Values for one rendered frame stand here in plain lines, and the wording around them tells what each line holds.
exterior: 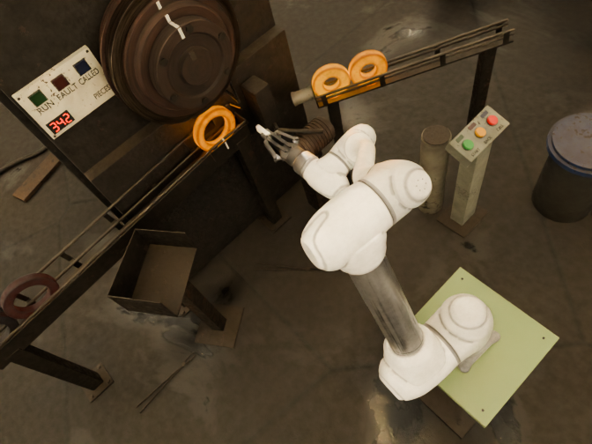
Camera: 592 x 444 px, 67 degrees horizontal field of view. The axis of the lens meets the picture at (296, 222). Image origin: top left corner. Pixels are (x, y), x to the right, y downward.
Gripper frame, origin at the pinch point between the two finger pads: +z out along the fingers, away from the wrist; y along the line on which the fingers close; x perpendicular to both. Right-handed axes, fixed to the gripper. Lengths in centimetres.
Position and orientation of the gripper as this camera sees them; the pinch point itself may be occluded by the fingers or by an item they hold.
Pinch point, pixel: (263, 132)
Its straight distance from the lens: 176.0
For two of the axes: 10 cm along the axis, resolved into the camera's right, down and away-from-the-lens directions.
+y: 7.1, -6.6, 2.4
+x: -1.4, -4.6, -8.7
